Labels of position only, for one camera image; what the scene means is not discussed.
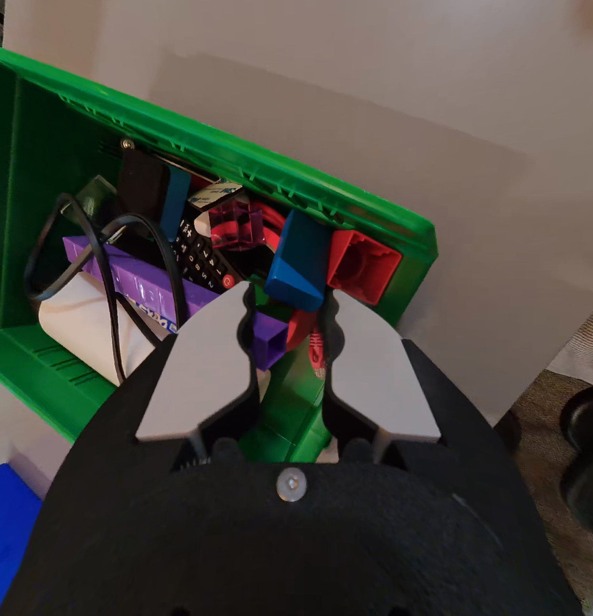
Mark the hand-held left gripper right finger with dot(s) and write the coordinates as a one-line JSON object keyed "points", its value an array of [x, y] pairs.
{"points": [[383, 385]]}

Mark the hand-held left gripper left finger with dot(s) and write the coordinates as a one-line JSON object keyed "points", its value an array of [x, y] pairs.
{"points": [[200, 375]]}

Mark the blue wooden block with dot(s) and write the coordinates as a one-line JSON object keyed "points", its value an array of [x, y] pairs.
{"points": [[296, 260]]}

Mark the green plastic bin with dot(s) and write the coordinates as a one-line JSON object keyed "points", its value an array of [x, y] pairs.
{"points": [[36, 192]]}

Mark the grey desk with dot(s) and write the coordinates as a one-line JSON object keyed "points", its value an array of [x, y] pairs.
{"points": [[421, 120]]}

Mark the black remote control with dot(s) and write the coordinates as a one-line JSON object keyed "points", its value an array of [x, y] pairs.
{"points": [[200, 260]]}

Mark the long purple block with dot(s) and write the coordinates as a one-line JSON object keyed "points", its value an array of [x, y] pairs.
{"points": [[137, 274]]}

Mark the red hollow block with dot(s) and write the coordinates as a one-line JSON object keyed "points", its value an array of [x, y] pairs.
{"points": [[363, 267]]}

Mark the white box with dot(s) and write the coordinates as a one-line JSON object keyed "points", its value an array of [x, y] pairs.
{"points": [[79, 322]]}

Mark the translucent pink cube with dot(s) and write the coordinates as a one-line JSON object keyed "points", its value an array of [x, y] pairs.
{"points": [[233, 224]]}

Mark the blue flat piece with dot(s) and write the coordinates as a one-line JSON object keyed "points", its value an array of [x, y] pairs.
{"points": [[176, 204]]}

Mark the tape piece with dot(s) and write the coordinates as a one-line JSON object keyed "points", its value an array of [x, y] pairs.
{"points": [[212, 195]]}

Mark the black rectangular box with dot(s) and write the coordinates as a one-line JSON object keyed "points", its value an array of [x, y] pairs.
{"points": [[142, 187]]}

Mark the person's striped pale trousers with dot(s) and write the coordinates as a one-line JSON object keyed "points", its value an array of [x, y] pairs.
{"points": [[585, 337]]}

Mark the black chair base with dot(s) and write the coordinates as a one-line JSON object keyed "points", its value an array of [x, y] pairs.
{"points": [[585, 481]]}

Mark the blue plastic bin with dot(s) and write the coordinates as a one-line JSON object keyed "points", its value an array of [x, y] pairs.
{"points": [[7, 529]]}

